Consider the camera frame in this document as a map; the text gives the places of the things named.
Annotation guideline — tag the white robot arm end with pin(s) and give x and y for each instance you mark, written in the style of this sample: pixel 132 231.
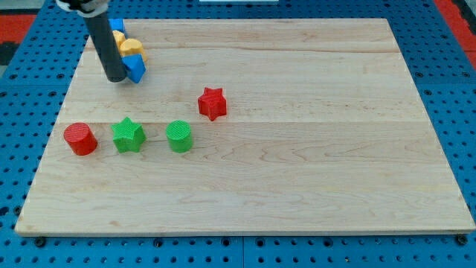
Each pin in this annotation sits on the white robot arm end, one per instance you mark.
pixel 84 8

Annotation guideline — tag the red cylinder block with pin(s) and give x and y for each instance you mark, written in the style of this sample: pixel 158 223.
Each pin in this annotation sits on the red cylinder block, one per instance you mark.
pixel 80 138

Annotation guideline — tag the blue triangle block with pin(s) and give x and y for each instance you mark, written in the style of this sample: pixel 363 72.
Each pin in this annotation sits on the blue triangle block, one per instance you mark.
pixel 135 67

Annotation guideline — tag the red star block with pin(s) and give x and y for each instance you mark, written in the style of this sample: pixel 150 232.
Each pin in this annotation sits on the red star block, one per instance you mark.
pixel 212 103

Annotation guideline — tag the green star block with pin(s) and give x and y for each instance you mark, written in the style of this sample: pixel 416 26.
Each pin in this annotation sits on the green star block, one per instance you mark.
pixel 128 136

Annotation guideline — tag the yellow hexagon block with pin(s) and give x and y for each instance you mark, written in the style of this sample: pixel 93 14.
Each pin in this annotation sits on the yellow hexagon block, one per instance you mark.
pixel 132 46

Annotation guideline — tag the blue cube block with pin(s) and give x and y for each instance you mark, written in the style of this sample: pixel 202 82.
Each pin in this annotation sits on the blue cube block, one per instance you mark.
pixel 117 25

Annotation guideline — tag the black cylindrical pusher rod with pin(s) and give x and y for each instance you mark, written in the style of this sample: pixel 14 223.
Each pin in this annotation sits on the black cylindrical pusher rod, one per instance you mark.
pixel 105 45

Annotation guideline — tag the green cylinder block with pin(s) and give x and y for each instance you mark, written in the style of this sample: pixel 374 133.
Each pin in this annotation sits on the green cylinder block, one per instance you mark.
pixel 179 136

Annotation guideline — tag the yellow block behind rod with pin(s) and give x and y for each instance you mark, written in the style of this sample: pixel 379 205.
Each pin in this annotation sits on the yellow block behind rod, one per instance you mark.
pixel 119 37

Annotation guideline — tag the light wooden board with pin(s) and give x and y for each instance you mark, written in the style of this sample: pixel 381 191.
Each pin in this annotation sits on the light wooden board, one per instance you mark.
pixel 325 134

